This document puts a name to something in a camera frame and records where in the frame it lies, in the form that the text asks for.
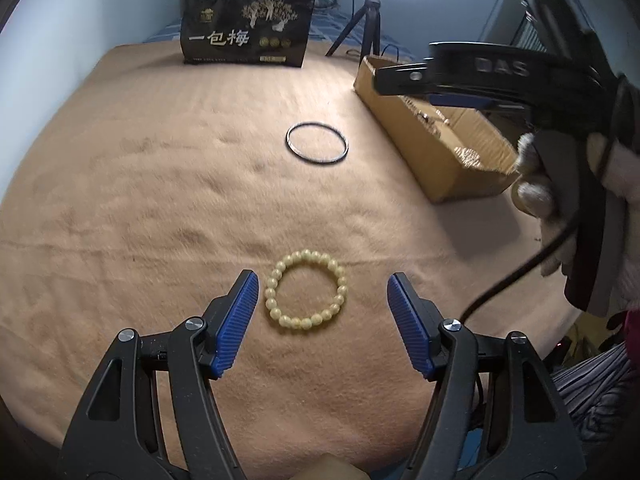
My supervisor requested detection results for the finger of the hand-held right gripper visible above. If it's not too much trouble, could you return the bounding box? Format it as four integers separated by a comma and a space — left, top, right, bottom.
429, 92, 531, 112
374, 61, 433, 97

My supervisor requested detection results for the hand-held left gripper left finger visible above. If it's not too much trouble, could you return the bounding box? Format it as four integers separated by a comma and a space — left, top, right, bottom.
59, 269, 261, 480

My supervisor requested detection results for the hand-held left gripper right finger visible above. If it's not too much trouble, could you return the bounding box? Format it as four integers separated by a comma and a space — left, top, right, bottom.
387, 272, 588, 480

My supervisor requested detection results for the cream bead bracelet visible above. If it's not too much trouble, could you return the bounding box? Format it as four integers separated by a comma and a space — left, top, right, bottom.
263, 250, 347, 330

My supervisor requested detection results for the cardboard box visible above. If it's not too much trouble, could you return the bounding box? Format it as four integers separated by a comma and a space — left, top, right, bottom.
353, 55, 523, 204

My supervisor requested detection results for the person's right hand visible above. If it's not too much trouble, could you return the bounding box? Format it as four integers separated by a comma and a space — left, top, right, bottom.
514, 131, 640, 312

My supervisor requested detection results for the white knitted hanging cloth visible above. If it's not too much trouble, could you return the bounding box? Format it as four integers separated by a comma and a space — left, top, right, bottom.
512, 12, 548, 57

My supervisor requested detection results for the black tripod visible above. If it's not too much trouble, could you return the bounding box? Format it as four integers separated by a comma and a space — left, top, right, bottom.
325, 0, 384, 58

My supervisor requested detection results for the blue patterned bed sheet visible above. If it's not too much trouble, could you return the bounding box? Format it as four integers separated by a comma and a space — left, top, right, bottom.
145, 7, 416, 61

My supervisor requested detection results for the thin black bangle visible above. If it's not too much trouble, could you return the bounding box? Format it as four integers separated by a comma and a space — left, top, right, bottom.
286, 122, 350, 166

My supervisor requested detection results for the blurred beige object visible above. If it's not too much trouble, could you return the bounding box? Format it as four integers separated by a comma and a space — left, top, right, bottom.
294, 452, 372, 480

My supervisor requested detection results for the black printed snack bag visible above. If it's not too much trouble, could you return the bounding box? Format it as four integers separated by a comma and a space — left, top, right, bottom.
180, 0, 316, 68

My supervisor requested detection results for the striped grey cloth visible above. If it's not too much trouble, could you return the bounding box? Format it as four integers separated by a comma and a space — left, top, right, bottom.
549, 344, 640, 443

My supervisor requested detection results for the dark red cloth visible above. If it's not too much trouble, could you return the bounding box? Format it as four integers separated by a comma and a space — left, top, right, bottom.
606, 309, 640, 363

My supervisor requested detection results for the black ring light cable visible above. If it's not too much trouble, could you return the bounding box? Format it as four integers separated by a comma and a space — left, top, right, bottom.
345, 44, 417, 64

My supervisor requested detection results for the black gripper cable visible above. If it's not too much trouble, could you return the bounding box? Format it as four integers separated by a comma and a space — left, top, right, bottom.
457, 85, 632, 321

